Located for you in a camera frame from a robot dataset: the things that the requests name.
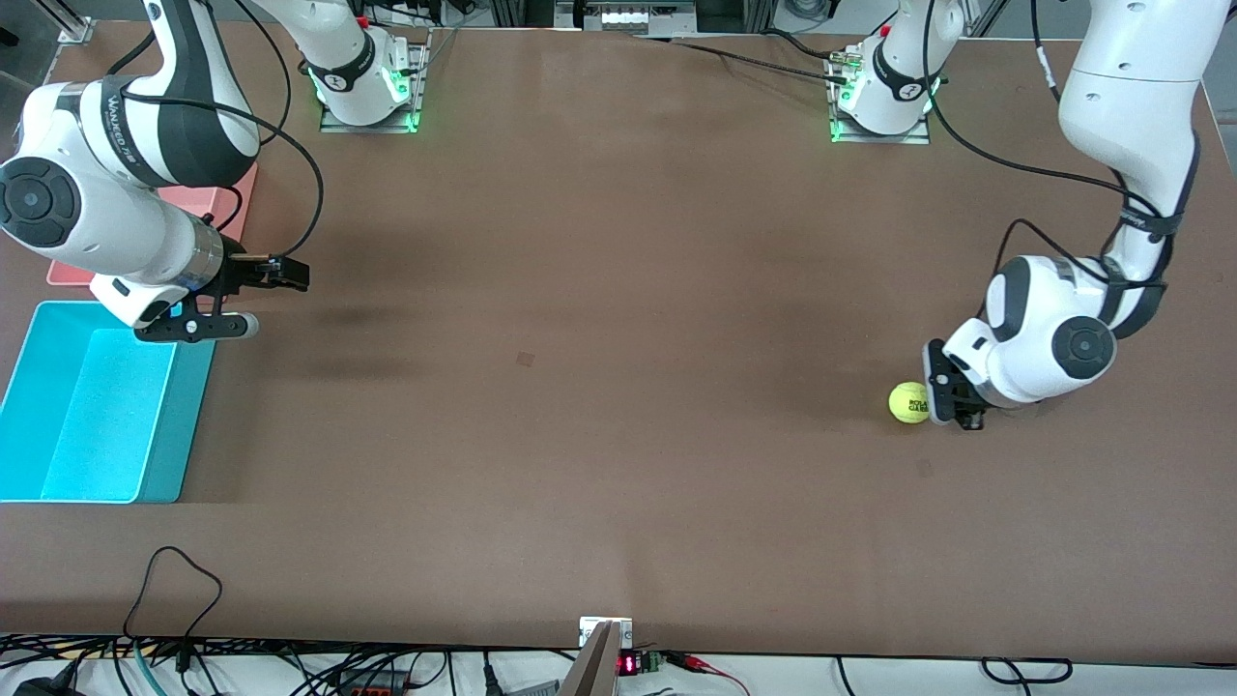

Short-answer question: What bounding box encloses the thick black table cable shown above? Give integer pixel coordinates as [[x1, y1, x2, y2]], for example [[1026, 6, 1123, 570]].
[[618, 32, 856, 86], [762, 29, 840, 61]]

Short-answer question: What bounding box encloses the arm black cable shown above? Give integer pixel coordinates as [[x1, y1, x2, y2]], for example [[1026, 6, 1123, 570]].
[[106, 0, 326, 260], [923, 0, 1175, 325]]

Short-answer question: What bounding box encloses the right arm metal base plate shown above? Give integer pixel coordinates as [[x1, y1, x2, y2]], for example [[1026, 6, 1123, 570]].
[[319, 43, 428, 134]]

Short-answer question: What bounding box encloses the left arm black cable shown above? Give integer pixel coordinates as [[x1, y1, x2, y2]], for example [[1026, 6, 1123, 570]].
[[923, 0, 1175, 325]]

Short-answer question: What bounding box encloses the aluminium frame with lit device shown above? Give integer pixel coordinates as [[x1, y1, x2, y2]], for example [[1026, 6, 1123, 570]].
[[488, 0, 779, 36]]

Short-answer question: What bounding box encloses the black coiled cable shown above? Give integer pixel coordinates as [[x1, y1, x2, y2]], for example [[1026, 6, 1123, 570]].
[[980, 657, 1074, 683]]

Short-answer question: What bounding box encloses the yellow tennis ball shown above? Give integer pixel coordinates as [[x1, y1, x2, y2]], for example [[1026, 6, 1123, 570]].
[[888, 382, 932, 425]]

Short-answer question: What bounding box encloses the red clip lead wire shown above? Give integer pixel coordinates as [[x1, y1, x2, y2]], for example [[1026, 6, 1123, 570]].
[[665, 652, 750, 696]]

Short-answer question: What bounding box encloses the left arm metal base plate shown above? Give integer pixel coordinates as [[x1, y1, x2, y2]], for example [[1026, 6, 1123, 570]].
[[828, 48, 932, 146]]

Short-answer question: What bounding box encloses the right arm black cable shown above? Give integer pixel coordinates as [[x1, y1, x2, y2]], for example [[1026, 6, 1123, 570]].
[[106, 0, 326, 260]]

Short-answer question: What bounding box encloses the grey front camera bracket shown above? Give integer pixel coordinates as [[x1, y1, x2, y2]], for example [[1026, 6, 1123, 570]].
[[561, 617, 635, 696]]

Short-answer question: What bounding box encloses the blue plastic bin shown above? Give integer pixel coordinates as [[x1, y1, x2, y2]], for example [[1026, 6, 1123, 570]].
[[0, 301, 218, 505]]

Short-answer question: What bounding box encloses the black power adapter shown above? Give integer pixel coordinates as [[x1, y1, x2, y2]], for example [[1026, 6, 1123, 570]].
[[12, 667, 76, 696]]

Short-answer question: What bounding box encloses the pink plastic bin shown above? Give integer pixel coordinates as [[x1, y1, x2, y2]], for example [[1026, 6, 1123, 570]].
[[46, 162, 259, 288]]

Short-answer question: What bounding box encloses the thin black looped cable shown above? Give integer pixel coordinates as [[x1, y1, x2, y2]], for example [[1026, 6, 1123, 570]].
[[123, 546, 224, 670]]

